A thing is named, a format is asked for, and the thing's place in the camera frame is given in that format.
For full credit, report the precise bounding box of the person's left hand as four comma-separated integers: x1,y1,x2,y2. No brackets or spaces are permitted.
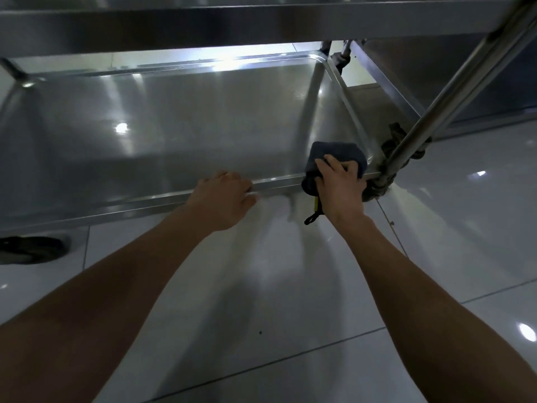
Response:
184,171,259,233

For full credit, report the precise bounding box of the person's right hand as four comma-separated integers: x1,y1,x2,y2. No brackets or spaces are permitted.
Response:
314,154,369,225

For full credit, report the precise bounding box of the person's right forearm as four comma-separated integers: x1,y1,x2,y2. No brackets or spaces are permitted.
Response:
335,213,537,403

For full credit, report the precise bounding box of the grey and yellow cleaning cloth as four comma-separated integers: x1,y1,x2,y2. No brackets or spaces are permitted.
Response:
301,141,369,226

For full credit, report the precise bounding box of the person's left forearm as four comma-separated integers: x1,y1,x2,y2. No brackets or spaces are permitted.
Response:
0,209,210,403

